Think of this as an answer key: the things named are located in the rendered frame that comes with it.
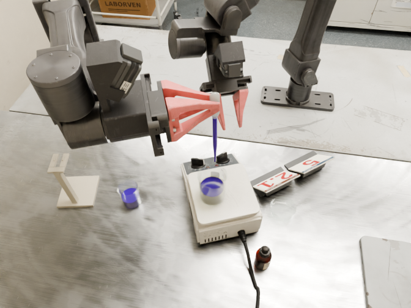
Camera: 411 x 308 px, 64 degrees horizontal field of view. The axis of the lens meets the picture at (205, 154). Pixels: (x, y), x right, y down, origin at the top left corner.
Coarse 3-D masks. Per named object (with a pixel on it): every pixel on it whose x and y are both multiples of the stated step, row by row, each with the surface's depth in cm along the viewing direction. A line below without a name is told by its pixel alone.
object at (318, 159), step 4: (316, 156) 79; (320, 156) 78; (324, 156) 77; (328, 156) 76; (308, 160) 78; (312, 160) 78; (316, 160) 77; (320, 160) 76; (300, 164) 77; (304, 164) 77; (308, 164) 76; (312, 164) 75; (292, 168) 77; (296, 168) 76; (300, 168) 75; (304, 168) 74; (308, 168) 74
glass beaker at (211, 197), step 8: (200, 168) 59; (208, 168) 60; (216, 168) 60; (224, 168) 58; (200, 176) 60; (208, 176) 62; (216, 176) 62; (224, 176) 59; (200, 184) 58; (224, 184) 58; (200, 192) 61; (208, 192) 58; (216, 192) 58; (224, 192) 61; (208, 200) 60; (216, 200) 60
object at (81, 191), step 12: (48, 168) 64; (60, 168) 64; (60, 180) 66; (72, 180) 76; (84, 180) 76; (96, 180) 76; (72, 192) 70; (84, 192) 74; (96, 192) 75; (60, 204) 72; (72, 204) 72; (84, 204) 72
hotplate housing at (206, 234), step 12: (192, 204) 65; (192, 216) 66; (252, 216) 63; (204, 228) 61; (216, 228) 62; (228, 228) 63; (240, 228) 64; (252, 228) 65; (204, 240) 64; (216, 240) 66
